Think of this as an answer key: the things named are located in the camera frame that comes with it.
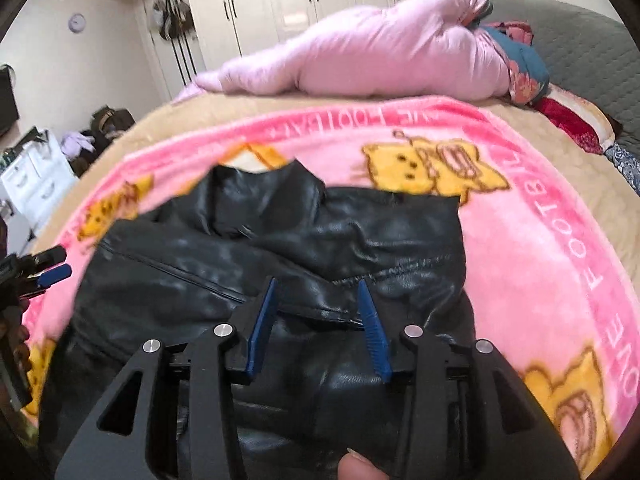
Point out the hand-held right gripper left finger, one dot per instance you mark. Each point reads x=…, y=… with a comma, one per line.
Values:
x=260, y=330

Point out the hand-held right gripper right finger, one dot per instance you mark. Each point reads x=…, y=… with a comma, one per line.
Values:
x=372, y=330

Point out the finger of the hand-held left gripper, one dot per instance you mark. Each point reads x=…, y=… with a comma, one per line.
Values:
x=50, y=255
x=55, y=274

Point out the black leather jacket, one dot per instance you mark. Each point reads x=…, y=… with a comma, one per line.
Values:
x=200, y=260

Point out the person's right hand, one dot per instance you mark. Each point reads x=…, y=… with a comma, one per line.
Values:
x=362, y=467

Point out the white drawer cabinet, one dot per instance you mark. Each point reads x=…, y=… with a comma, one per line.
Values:
x=35, y=180

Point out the lilac garment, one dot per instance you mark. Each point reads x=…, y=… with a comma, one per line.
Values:
x=77, y=144

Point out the dark brown bag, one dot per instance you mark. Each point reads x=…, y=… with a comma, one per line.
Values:
x=112, y=120

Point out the black television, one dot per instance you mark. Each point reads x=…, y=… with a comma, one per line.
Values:
x=6, y=105

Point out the pink cartoon printed blanket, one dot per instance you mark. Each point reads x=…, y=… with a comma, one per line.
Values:
x=525, y=260

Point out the beige quilted bed sheet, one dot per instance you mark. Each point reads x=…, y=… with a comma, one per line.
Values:
x=590, y=185

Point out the hanging bags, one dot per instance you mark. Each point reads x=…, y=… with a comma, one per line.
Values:
x=172, y=15

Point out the pink duvet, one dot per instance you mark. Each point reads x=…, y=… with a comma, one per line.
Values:
x=375, y=50

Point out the red striped pillow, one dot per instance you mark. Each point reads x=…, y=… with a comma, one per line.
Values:
x=570, y=120

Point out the teal floral quilt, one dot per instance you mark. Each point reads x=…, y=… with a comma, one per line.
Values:
x=525, y=70

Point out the blue patterned pillow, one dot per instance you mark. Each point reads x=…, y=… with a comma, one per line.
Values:
x=627, y=165

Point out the white wardrobe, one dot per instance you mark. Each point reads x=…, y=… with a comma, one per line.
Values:
x=280, y=0

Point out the grey quilted headboard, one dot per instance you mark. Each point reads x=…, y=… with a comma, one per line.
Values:
x=585, y=45

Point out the round wall clock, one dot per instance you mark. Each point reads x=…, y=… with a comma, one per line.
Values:
x=77, y=22

